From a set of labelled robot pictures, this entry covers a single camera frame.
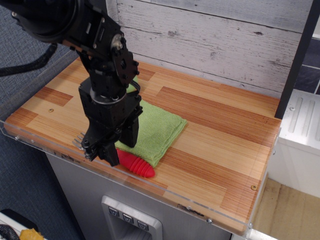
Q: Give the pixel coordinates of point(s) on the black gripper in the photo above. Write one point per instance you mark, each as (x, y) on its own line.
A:
(110, 121)

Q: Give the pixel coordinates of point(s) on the red handled metal fork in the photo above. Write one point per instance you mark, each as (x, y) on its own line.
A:
(135, 164)

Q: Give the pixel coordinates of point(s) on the green cloth napkin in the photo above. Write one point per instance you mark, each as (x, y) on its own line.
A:
(158, 129)

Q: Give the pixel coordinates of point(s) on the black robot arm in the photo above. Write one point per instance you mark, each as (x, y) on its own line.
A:
(110, 96)

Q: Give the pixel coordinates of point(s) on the green ball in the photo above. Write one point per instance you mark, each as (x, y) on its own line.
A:
(131, 87)

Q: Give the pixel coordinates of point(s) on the silver toy fridge cabinet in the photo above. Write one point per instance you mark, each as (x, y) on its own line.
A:
(117, 207)

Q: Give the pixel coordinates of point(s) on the yellow object bottom left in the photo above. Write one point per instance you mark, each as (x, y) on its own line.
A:
(30, 234)

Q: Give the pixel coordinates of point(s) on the white toy sink counter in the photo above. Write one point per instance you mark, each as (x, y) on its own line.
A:
(295, 161)

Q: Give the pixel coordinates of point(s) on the black right frame post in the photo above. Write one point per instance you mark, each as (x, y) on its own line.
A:
(301, 51)

